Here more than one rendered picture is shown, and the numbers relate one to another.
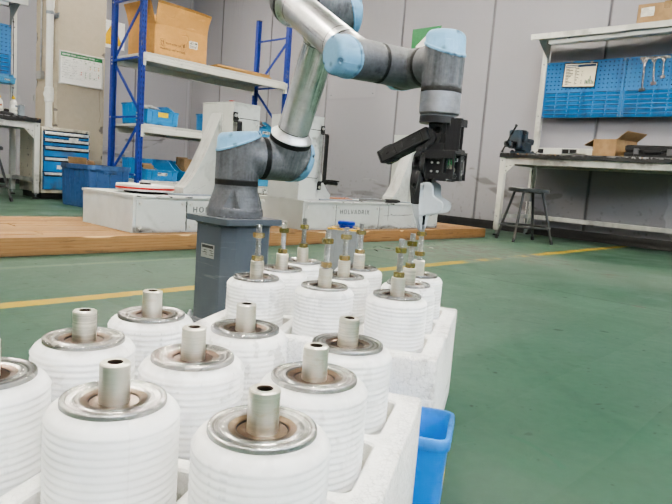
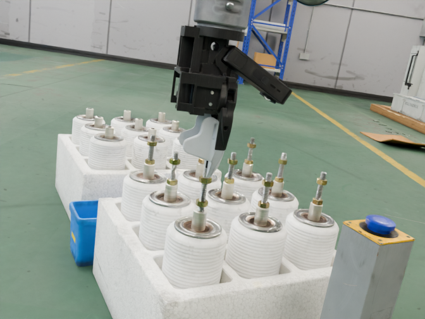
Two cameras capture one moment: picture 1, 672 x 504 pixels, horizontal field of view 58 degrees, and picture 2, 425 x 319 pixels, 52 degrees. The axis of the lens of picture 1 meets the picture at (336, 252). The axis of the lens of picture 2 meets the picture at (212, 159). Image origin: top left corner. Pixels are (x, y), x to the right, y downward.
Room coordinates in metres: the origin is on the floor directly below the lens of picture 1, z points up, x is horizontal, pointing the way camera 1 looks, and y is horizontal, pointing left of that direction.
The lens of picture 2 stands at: (1.61, -0.60, 0.54)
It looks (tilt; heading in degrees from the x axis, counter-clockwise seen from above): 15 degrees down; 135
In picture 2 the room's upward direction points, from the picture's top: 9 degrees clockwise
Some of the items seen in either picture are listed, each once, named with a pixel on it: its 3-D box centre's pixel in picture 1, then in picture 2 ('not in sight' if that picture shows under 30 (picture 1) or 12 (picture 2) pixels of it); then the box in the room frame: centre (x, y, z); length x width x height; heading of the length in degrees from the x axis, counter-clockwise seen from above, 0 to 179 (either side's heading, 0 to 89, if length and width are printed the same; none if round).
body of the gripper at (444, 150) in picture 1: (439, 150); (207, 72); (1.14, -0.18, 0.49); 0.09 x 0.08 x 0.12; 60
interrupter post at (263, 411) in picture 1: (263, 411); (89, 114); (0.40, 0.04, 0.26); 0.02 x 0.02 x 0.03
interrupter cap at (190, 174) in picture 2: (324, 286); (200, 176); (0.95, 0.01, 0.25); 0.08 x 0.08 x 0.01
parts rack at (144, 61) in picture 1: (204, 103); not in sight; (6.64, 1.53, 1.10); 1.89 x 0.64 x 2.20; 137
